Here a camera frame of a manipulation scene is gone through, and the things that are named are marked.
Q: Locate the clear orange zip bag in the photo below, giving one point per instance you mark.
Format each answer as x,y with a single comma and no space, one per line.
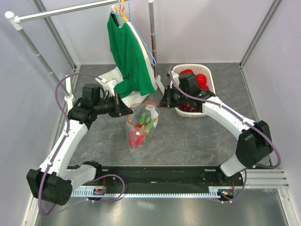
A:
149,107

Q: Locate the red bell pepper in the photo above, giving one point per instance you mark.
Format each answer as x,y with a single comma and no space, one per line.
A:
186,71

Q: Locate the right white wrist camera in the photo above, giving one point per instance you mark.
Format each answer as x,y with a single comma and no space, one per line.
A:
173,76

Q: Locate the green t-shirt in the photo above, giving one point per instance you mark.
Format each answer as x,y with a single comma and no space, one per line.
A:
129,59

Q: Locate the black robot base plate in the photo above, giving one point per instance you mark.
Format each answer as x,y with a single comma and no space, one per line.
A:
171,179

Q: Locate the red tomato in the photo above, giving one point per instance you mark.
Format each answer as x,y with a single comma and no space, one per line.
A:
201,79

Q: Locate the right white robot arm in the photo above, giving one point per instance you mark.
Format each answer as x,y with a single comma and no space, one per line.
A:
254,139

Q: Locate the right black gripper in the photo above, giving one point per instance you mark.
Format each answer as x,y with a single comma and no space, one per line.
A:
167,101

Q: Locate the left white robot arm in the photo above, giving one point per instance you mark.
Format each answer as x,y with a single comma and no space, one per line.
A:
52,182

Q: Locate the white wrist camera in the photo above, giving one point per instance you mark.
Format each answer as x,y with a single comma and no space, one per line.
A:
107,85
173,76

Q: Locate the red apple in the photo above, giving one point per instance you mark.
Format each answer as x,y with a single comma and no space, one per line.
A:
204,87

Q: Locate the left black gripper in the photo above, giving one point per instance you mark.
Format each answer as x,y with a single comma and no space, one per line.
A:
123,109

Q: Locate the pink dragon fruit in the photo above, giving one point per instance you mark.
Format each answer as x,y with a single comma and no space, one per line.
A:
139,134

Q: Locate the slotted cable duct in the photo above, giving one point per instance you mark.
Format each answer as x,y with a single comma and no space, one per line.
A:
98,192

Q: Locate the purple grape bunch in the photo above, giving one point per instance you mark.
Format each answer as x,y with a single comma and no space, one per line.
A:
185,107

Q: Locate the white perforated plastic basket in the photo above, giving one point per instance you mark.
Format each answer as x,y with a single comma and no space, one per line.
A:
196,69

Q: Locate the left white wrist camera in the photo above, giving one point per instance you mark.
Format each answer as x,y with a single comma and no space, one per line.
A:
107,85

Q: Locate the orange clothes hanger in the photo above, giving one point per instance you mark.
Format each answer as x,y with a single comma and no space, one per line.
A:
121,10

